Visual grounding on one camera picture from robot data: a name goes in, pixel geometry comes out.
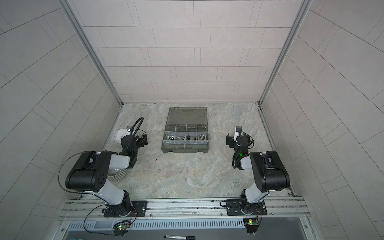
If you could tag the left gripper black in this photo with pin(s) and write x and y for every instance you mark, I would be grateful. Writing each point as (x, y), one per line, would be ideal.
(140, 140)

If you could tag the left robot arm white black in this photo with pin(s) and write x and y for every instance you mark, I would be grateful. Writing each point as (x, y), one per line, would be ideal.
(89, 175)

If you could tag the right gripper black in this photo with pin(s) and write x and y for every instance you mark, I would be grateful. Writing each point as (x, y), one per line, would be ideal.
(231, 139)

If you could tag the aluminium mounting rail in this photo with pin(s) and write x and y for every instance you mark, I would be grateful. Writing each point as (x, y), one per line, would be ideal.
(209, 208)

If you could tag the black marker pen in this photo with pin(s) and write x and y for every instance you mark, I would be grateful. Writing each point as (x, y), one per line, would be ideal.
(180, 237)

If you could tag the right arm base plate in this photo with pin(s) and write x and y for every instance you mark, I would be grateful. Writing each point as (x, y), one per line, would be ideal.
(238, 208)

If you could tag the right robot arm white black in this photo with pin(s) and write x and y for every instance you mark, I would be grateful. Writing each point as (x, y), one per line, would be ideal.
(268, 170)

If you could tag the white vent grille strip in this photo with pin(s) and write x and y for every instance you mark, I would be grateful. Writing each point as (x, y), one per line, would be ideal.
(177, 224)

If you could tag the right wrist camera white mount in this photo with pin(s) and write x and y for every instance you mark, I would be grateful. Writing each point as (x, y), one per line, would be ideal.
(238, 131)

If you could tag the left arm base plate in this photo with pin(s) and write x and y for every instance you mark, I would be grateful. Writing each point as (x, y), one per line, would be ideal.
(139, 207)

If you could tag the right controller board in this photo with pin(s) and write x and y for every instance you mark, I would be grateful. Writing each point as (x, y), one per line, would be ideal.
(251, 225)

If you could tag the green plastic organizer box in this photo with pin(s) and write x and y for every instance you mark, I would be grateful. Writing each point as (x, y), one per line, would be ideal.
(186, 130)

